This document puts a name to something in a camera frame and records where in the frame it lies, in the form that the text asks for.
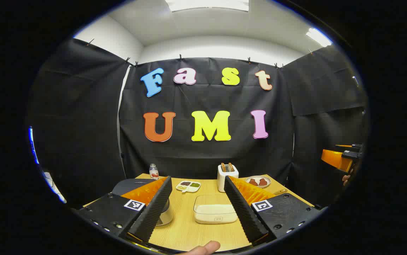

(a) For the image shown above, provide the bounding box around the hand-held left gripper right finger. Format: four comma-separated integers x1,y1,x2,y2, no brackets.
224,175,323,247

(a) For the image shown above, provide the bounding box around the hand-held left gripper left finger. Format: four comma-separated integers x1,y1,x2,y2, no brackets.
75,176,173,244

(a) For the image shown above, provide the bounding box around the clear container of rice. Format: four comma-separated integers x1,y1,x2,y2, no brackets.
193,194,239,224

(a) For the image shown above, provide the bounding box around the dark silver rice cooker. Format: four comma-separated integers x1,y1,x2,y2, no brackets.
111,178,174,226

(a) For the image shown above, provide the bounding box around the white plate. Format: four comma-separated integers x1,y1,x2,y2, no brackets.
245,176,271,188

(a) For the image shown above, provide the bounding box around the white toaster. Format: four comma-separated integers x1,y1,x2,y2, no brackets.
217,164,239,193

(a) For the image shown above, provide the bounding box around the white divided dish with beans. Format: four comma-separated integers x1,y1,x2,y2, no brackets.
176,181,201,193

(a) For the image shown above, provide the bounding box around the black backdrop cloth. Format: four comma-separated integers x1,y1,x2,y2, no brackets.
27,37,368,208

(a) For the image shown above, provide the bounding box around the small ceiling light panel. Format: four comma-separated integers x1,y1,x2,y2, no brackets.
306,28,333,47

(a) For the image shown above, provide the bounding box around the computer monitor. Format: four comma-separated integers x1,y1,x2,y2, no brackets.
28,126,40,165

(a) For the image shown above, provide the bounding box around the large ceiling light panel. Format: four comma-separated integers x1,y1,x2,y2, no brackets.
165,0,250,12

